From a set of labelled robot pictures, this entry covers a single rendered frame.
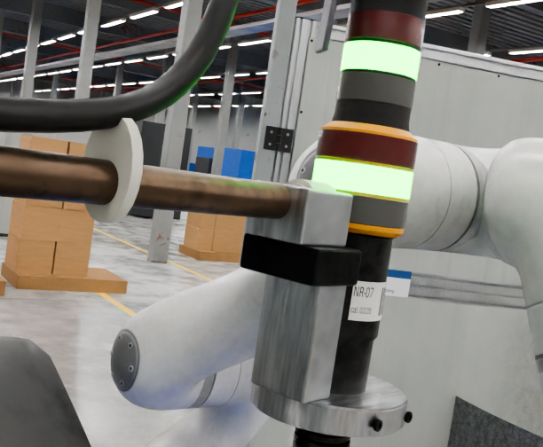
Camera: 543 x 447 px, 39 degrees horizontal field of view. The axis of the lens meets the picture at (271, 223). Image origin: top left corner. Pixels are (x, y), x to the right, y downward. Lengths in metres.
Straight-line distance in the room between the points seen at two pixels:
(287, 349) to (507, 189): 0.30
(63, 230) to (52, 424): 8.09
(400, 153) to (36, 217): 8.09
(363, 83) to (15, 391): 0.22
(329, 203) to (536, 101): 2.22
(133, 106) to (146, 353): 0.65
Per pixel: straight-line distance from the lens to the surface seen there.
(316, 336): 0.31
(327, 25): 0.33
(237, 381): 0.93
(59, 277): 8.43
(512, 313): 2.52
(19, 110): 0.22
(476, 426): 2.43
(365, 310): 0.33
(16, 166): 0.21
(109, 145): 0.24
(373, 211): 0.32
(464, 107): 2.38
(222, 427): 0.97
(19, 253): 8.40
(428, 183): 0.63
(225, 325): 0.81
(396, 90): 0.33
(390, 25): 0.33
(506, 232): 0.57
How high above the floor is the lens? 1.55
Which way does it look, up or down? 4 degrees down
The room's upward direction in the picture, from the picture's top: 8 degrees clockwise
